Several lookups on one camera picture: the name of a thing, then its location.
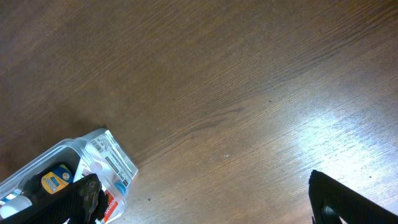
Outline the white blue medicine box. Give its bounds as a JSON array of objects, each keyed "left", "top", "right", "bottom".
[{"left": 0, "top": 189, "right": 22, "bottom": 206}]

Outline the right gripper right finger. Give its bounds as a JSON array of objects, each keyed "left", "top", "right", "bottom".
[{"left": 308, "top": 170, "right": 397, "bottom": 224}]

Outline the dark bottle white cap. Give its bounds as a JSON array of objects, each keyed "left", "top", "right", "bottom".
[{"left": 1, "top": 162, "right": 74, "bottom": 219}]

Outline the clear plastic container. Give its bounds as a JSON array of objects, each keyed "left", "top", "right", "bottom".
[{"left": 1, "top": 128, "right": 138, "bottom": 214}]

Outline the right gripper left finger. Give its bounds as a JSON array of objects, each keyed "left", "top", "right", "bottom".
[{"left": 1, "top": 174, "right": 109, "bottom": 224}]

